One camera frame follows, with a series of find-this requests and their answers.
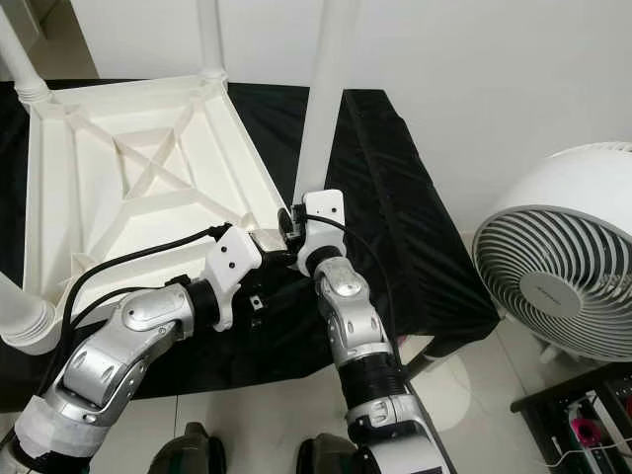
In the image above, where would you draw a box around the dark robot left foot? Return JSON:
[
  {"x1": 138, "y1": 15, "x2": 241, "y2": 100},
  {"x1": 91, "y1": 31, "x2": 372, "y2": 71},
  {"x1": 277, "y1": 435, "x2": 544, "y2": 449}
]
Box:
[{"x1": 148, "y1": 423, "x2": 226, "y2": 474}]

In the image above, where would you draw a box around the black slanted table leg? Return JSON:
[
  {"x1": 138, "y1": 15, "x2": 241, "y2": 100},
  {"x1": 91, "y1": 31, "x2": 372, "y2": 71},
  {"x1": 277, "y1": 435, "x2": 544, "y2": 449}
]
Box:
[{"x1": 400, "y1": 348, "x2": 440, "y2": 381}]

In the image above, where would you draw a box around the dark robot foot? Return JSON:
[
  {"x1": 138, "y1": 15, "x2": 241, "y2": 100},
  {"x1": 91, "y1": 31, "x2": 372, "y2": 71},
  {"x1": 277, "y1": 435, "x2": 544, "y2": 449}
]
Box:
[
  {"x1": 148, "y1": 423, "x2": 226, "y2": 474},
  {"x1": 296, "y1": 436, "x2": 366, "y2": 474}
]

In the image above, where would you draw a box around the pink round reel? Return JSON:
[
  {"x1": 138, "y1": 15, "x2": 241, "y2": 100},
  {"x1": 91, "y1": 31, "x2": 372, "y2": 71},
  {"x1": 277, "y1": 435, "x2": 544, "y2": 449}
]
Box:
[{"x1": 571, "y1": 419, "x2": 601, "y2": 447}]

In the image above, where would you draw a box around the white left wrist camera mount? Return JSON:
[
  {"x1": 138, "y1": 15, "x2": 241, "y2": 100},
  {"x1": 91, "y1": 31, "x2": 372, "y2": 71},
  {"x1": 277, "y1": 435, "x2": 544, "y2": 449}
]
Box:
[{"x1": 202, "y1": 225, "x2": 263, "y2": 332}]

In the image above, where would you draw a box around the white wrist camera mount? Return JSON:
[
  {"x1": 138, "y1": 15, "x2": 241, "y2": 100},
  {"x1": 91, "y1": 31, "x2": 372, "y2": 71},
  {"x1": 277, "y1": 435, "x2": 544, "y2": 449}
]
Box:
[
  {"x1": 202, "y1": 225, "x2": 263, "y2": 332},
  {"x1": 298, "y1": 190, "x2": 347, "y2": 276}
]

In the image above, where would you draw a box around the white round floor fan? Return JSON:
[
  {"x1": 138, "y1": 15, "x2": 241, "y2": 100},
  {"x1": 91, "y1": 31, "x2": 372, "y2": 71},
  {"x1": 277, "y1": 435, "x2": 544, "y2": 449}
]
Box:
[{"x1": 472, "y1": 143, "x2": 632, "y2": 361}]

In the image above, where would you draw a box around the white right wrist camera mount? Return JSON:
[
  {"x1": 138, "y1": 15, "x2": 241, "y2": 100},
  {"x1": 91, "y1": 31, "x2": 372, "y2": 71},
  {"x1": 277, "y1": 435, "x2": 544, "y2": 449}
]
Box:
[{"x1": 298, "y1": 190, "x2": 347, "y2": 276}]

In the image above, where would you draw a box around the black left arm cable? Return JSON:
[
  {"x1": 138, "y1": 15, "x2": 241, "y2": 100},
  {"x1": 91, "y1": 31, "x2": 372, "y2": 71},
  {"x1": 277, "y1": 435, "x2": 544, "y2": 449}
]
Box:
[{"x1": 59, "y1": 224, "x2": 230, "y2": 396}]

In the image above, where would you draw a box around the white plastic table top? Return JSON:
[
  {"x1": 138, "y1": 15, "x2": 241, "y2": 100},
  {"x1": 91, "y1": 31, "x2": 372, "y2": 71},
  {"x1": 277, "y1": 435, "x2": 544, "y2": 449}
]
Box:
[{"x1": 15, "y1": 71, "x2": 302, "y2": 355}]

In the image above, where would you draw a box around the white plastic table leg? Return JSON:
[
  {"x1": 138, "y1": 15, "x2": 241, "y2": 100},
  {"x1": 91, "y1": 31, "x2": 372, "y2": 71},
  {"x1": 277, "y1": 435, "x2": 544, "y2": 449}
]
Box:
[
  {"x1": 291, "y1": 0, "x2": 361, "y2": 213},
  {"x1": 197, "y1": 0, "x2": 226, "y2": 80},
  {"x1": 0, "y1": 15, "x2": 52, "y2": 102},
  {"x1": 0, "y1": 272, "x2": 60, "y2": 352}
]

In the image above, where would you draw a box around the black floor stand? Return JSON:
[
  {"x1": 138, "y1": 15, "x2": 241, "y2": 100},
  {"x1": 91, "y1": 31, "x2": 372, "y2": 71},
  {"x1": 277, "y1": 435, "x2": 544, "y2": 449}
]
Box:
[{"x1": 512, "y1": 363, "x2": 632, "y2": 474}]

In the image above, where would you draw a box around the black tablecloth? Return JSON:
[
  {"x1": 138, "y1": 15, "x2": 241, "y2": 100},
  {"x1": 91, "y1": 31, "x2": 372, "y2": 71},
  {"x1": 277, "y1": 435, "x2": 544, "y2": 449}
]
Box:
[{"x1": 0, "y1": 81, "x2": 500, "y2": 401}]

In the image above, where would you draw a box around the dark robot right foot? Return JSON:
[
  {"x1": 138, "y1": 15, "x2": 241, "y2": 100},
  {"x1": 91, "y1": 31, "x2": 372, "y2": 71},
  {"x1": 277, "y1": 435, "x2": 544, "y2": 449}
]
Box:
[{"x1": 296, "y1": 436, "x2": 366, "y2": 474}]

